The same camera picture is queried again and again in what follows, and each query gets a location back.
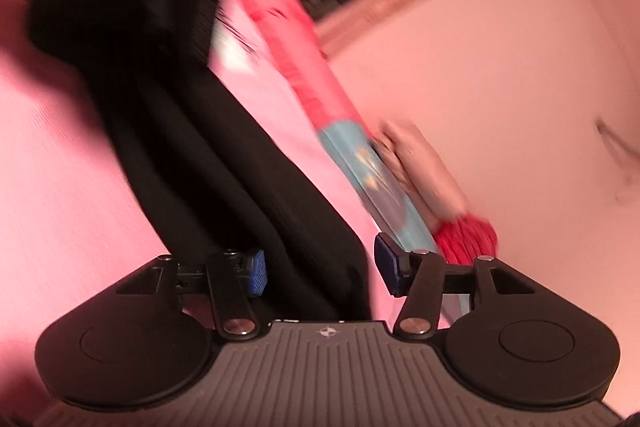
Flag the black pants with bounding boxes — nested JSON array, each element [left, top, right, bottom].
[[28, 0, 371, 321]]

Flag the pile of red clothes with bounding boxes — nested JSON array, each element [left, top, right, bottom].
[[434, 213, 498, 265]]

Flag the teal striped pillow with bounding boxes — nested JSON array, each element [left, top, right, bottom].
[[316, 118, 474, 316]]

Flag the pink printed bed sheet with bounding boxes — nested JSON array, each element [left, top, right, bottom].
[[1, 0, 378, 418]]

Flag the red quilt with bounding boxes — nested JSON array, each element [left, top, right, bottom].
[[239, 0, 367, 130]]

